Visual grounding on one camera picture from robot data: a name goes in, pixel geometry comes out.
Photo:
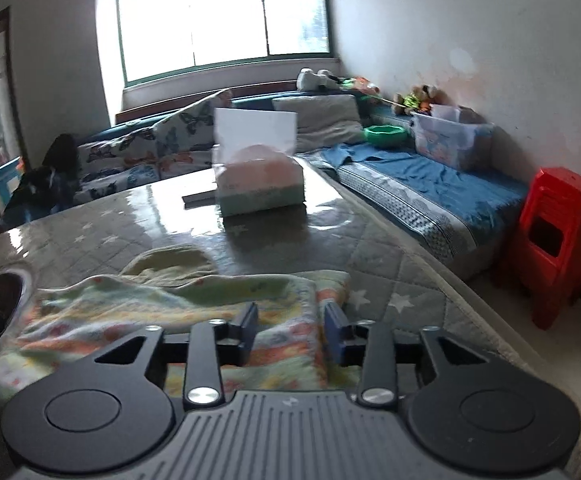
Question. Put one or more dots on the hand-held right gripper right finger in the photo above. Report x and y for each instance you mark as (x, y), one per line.
(334, 331)

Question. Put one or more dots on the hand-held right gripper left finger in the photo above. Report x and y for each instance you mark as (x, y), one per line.
(246, 332)

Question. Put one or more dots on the pastel patterned child's jacket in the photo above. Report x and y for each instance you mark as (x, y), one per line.
(170, 300)

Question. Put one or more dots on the grey quilted star table cover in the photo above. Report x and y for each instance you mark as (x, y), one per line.
(295, 245)

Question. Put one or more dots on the teal sofa bed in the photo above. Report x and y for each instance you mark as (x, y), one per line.
(395, 206)

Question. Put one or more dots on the flat dark box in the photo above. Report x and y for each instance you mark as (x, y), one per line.
(200, 200)

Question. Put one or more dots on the pink green tissue pack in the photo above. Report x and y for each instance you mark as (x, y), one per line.
(258, 180)

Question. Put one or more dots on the blue bed sheet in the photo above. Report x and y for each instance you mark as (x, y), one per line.
(445, 180)

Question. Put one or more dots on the green plastic basin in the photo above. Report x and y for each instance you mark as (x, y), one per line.
(385, 136)

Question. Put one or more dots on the square butterfly print pillow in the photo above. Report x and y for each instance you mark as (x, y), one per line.
(185, 135)

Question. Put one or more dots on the grey pillow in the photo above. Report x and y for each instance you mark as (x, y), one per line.
(320, 120)

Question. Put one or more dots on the long butterfly print pillow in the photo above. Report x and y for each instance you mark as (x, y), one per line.
(115, 165)

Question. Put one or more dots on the clear plastic storage box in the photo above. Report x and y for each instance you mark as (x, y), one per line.
(448, 140)

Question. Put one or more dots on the stack of red plastic stools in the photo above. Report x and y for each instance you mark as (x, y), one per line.
(555, 240)

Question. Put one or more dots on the colourful toys pile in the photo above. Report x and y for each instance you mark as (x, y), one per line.
(360, 86)

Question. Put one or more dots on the brown plush toys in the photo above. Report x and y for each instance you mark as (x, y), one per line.
(418, 99)

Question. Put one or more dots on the black bag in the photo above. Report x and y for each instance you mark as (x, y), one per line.
(45, 185)

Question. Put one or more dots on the white plush toy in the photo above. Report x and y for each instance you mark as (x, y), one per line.
(315, 80)

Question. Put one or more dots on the blue white cabinet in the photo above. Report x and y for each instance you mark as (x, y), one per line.
(3, 185)

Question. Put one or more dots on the large window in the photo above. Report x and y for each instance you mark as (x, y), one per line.
(220, 15)

